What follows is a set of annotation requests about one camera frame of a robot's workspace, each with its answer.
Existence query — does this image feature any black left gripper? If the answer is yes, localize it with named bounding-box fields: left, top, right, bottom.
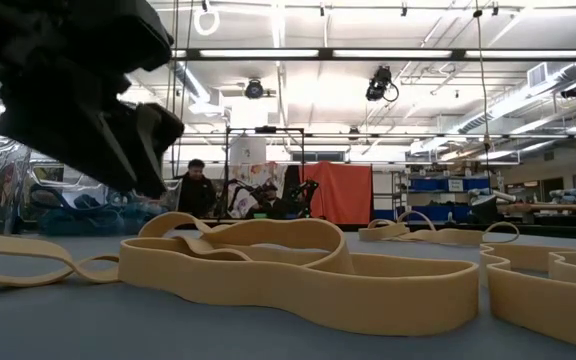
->
left=0, top=0, right=186, bottom=199

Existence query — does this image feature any teal rubber band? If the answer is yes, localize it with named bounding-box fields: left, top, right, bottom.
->
left=107, top=192, right=139, bottom=214
left=28, top=182, right=77, bottom=214
left=37, top=194, right=169, bottom=236

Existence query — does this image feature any person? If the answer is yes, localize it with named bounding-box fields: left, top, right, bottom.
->
left=174, top=158, right=218, bottom=220
left=245, top=182, right=289, bottom=220

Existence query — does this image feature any black tripod pole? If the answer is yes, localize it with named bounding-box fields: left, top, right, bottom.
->
left=222, top=127, right=231, bottom=221

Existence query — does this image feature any floral cloth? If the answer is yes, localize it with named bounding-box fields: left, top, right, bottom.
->
left=228, top=161, right=289, bottom=201

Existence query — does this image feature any orange fabric panel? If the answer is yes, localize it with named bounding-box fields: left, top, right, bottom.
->
left=300, top=162, right=373, bottom=225

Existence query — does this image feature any shelf with blue bins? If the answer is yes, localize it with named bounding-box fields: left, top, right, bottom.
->
left=392, top=172, right=493, bottom=222

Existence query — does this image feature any wooden workbench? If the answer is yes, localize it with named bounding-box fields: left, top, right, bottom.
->
left=495, top=202, right=576, bottom=212

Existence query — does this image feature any white ceiling ring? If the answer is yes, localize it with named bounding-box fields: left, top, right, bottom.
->
left=192, top=7, right=221, bottom=37

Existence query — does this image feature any black ceiling camera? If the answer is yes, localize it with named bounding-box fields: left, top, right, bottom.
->
left=365, top=64, right=400, bottom=104
left=244, top=77, right=265, bottom=100

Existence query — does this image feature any black overhead frame beam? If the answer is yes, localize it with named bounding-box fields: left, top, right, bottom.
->
left=170, top=48, right=576, bottom=62

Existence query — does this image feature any thin black frame beam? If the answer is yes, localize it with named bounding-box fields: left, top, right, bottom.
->
left=180, top=130, right=576, bottom=140

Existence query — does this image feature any yellow hanging cord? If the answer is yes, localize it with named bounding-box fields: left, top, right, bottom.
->
left=472, top=0, right=493, bottom=169

